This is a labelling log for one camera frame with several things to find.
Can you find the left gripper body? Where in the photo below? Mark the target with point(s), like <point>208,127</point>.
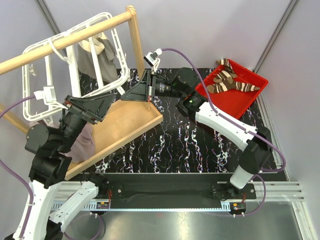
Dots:
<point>81,112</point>

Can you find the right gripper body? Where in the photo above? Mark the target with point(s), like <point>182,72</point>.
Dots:
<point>152,89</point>

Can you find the white plastic sock hanger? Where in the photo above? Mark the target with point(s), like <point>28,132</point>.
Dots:
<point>123,75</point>

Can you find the lilac sock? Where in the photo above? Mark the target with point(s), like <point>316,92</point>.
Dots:
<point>84,146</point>

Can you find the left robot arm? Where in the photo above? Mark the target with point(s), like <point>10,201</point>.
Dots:
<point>49,168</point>

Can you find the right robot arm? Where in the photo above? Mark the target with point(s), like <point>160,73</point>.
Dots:
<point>253,142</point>

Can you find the grey beige hanging sock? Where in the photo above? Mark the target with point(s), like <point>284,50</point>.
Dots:
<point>106,55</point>

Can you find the brown striped sock left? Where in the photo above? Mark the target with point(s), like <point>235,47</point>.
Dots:
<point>223,82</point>

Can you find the brown striped sock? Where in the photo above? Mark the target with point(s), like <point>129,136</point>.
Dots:
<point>241,86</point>
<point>223,82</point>

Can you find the red plastic tray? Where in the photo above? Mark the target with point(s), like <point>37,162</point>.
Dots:
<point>234,102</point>

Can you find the brown striped sock right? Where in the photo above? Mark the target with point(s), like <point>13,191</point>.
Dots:
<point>241,86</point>

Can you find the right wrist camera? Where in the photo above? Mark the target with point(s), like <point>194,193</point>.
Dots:
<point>152,58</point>

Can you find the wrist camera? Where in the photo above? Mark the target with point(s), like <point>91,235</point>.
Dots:
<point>152,58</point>
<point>48,95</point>

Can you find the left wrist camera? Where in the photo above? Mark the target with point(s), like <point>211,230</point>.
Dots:
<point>48,95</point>

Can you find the aluminium rail frame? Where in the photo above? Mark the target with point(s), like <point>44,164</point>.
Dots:
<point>270,185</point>

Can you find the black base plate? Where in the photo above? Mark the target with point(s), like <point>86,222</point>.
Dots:
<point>160,191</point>

